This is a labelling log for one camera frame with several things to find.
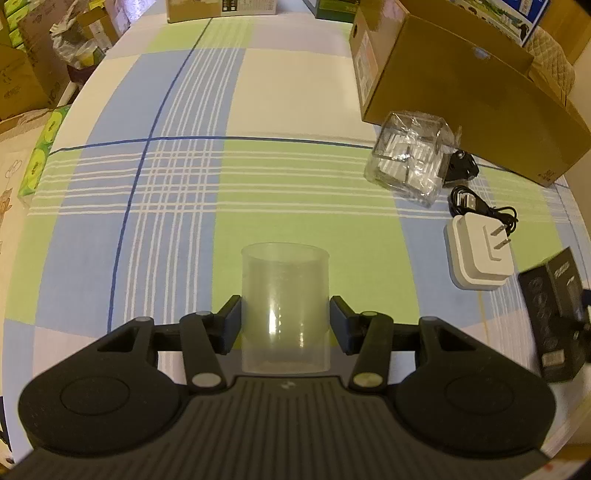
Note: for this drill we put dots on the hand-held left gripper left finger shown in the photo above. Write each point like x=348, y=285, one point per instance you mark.
x=231, y=323

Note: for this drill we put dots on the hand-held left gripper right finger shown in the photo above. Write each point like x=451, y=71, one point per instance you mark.
x=339, y=325

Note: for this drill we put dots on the translucent plastic cup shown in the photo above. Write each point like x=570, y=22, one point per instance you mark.
x=284, y=295

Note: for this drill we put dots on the white plug charger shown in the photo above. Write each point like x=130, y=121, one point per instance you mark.
x=475, y=254

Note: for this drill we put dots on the clear plastic box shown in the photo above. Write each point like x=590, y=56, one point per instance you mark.
x=406, y=157

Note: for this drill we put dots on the small black plastic part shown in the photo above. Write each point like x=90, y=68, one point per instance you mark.
x=461, y=166

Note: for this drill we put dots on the black product box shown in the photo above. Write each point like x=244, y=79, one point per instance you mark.
x=549, y=314

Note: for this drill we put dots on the plaid tablecloth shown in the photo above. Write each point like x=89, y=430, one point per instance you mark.
x=184, y=207

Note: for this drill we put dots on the green patterned tissue pack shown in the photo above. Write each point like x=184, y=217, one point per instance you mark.
x=41, y=152

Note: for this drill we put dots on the small appliance packaging box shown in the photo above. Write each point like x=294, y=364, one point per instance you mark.
x=217, y=9

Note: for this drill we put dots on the large brown cardboard floor box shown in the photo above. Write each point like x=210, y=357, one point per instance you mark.
x=27, y=78

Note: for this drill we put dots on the cardboard box with plastic bag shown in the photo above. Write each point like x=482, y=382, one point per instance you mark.
x=78, y=37

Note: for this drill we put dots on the chair with quilted cover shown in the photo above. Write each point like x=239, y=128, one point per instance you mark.
x=551, y=60

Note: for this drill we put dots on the dark blue milk carton box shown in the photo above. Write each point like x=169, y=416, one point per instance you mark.
x=508, y=14

